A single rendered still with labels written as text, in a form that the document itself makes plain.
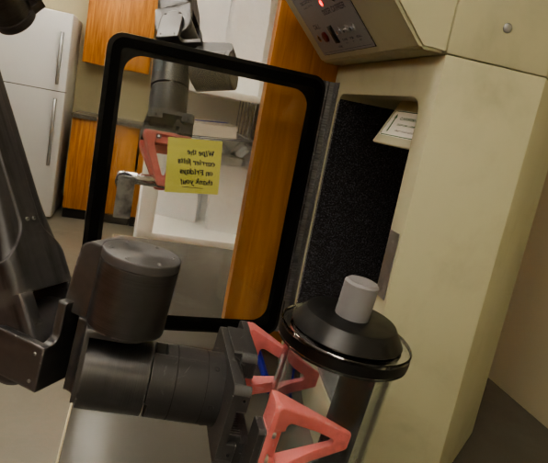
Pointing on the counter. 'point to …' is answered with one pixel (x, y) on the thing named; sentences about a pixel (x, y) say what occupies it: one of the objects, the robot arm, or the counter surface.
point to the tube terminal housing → (463, 203)
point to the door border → (222, 73)
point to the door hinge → (311, 191)
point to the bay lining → (352, 202)
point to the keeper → (387, 263)
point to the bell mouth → (399, 126)
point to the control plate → (336, 16)
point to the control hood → (394, 29)
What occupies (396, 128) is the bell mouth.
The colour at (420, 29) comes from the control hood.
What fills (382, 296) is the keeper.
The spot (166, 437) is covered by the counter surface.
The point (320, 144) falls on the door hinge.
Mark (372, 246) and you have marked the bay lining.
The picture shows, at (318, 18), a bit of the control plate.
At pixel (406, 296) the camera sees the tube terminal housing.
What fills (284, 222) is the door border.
